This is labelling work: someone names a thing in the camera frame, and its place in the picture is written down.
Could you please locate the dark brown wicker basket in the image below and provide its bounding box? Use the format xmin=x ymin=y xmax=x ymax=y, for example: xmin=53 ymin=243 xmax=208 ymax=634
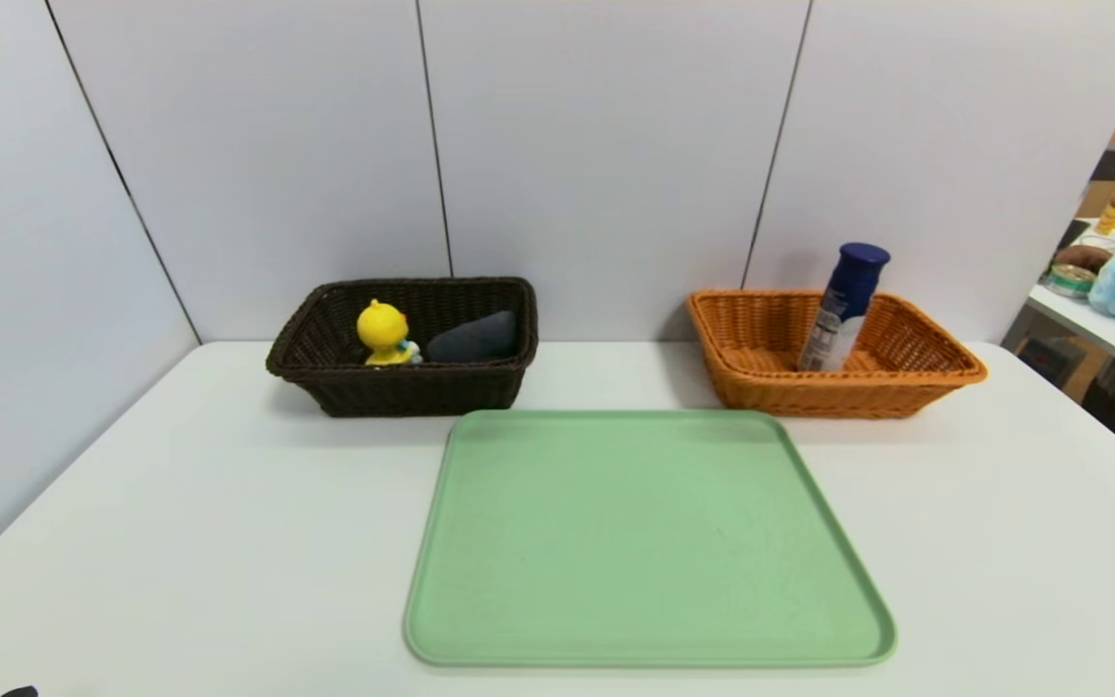
xmin=265 ymin=277 xmax=540 ymax=419

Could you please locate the yellow duck toy car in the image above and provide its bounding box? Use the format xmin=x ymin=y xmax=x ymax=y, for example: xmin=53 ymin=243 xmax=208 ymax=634
xmin=356 ymin=299 xmax=423 ymax=368

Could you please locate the dark grey towel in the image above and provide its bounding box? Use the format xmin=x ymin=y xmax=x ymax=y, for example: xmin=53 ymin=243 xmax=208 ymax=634
xmin=426 ymin=310 xmax=520 ymax=365

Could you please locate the small round tin can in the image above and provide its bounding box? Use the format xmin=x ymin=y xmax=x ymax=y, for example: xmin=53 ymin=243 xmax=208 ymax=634
xmin=1046 ymin=263 xmax=1098 ymax=298

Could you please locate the light green plastic tray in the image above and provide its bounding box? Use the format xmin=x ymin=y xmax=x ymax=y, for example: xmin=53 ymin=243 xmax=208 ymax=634
xmin=403 ymin=409 xmax=898 ymax=669

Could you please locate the orange wicker basket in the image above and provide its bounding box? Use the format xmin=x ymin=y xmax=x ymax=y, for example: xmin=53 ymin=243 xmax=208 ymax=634
xmin=686 ymin=288 xmax=989 ymax=420

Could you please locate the blue capped white bottle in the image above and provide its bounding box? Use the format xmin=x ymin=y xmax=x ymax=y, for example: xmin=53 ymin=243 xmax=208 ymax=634
xmin=797 ymin=242 xmax=891 ymax=374

